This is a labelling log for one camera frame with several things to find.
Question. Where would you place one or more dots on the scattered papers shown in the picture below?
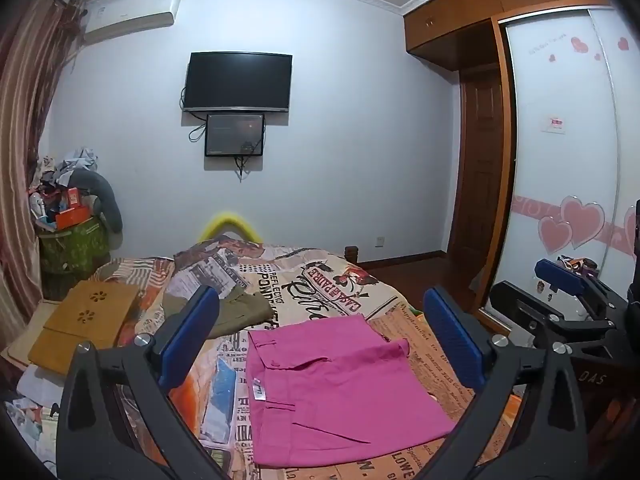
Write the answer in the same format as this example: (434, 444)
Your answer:
(30, 410)

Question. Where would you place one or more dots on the tan wooden lap desk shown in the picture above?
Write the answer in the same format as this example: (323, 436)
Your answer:
(82, 325)

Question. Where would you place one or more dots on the white air conditioner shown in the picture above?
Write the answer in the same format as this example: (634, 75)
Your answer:
(132, 15)

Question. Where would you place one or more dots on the pink pants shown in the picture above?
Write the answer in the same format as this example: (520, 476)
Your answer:
(330, 390)

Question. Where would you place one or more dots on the orange box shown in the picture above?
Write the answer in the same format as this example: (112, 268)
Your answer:
(70, 212)

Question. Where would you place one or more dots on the olive green pants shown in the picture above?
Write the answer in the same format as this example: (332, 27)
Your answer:
(235, 312)

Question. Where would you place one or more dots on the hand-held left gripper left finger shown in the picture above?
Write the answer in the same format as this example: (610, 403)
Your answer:
(197, 320)

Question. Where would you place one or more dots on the small black wall monitor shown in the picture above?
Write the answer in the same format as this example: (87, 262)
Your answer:
(234, 134)

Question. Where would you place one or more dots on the white wall socket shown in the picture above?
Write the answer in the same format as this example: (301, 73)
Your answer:
(380, 241)

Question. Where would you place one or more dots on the newspaper print blanket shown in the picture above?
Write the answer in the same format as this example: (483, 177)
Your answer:
(310, 280)

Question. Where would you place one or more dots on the green laundry basket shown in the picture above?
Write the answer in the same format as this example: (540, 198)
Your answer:
(72, 247)

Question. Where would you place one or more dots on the white paper sticker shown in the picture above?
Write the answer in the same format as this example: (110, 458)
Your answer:
(553, 125)

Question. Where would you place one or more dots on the pile of clothes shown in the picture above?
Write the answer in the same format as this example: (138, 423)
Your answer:
(65, 167)

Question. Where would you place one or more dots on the wooden bed post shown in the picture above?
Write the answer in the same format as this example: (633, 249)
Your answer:
(352, 252)

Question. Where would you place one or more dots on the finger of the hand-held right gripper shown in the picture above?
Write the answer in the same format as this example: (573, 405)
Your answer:
(525, 305)
(557, 276)

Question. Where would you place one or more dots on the wall mounted black television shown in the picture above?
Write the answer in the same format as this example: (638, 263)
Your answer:
(237, 80)

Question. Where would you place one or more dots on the wooden wardrobe with heart doors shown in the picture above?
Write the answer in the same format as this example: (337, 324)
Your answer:
(555, 135)

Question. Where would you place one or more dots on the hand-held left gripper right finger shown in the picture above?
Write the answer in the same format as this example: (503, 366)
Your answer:
(447, 325)

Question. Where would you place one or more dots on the grey pillow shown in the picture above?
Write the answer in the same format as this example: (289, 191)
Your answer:
(107, 200)

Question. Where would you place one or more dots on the striped brown curtain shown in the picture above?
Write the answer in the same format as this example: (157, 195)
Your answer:
(27, 125)

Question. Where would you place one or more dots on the yellow curved foam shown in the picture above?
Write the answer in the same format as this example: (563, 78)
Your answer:
(227, 224)

